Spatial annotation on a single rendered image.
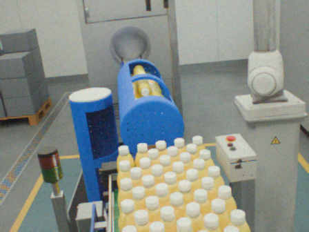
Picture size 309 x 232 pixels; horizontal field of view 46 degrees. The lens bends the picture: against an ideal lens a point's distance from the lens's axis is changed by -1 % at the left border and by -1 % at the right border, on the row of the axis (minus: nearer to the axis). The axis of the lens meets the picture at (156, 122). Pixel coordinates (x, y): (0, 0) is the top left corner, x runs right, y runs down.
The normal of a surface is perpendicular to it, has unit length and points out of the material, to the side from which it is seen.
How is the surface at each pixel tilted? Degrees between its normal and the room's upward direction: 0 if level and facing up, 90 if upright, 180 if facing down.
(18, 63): 90
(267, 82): 93
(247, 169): 90
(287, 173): 90
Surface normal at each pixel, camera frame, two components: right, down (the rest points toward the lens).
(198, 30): 0.01, 0.37
